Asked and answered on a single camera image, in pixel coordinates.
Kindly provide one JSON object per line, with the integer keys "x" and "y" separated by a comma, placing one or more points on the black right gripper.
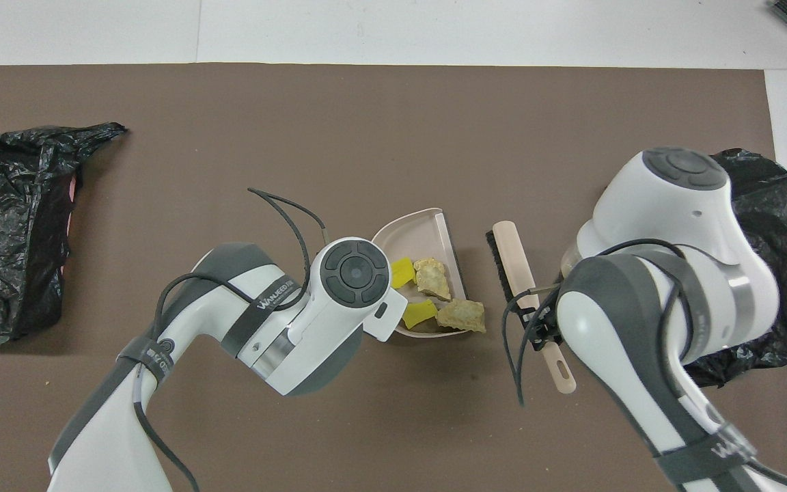
{"x": 547, "y": 326}

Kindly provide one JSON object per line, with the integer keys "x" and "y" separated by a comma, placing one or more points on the beige brush black bristles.
{"x": 515, "y": 260}

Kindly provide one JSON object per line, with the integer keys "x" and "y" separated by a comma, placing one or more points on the orange striped toy croissant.
{"x": 462, "y": 316}

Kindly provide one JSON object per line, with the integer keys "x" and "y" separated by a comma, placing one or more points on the pale yellow chip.
{"x": 432, "y": 279}

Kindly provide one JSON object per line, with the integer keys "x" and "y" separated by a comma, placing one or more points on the yellow and green sponge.
{"x": 419, "y": 313}

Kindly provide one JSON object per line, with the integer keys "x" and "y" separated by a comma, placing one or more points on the beige plastic dustpan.
{"x": 410, "y": 232}

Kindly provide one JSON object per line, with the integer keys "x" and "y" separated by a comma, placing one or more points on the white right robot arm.
{"x": 667, "y": 205}

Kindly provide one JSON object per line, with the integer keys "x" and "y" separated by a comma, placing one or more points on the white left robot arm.
{"x": 339, "y": 301}

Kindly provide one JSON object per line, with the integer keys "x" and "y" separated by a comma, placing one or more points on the black bag lined bin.
{"x": 776, "y": 225}

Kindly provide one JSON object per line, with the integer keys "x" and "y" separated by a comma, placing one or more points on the pink bin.
{"x": 74, "y": 188}

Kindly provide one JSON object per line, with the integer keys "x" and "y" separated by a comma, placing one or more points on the brown table mat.
{"x": 366, "y": 137}

